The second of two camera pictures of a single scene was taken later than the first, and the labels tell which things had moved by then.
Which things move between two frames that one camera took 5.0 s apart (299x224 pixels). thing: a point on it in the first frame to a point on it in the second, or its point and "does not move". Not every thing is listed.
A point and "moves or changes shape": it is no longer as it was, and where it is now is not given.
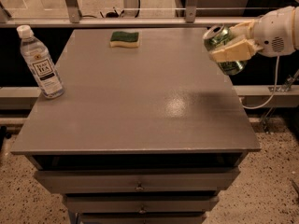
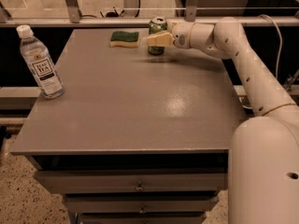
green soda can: [216, 37] moves or changes shape
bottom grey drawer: [142, 217] does not move
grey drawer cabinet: [149, 129] does not move
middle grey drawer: [140, 203] does not move
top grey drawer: [192, 180] does not move
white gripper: [273, 32] to [181, 35]
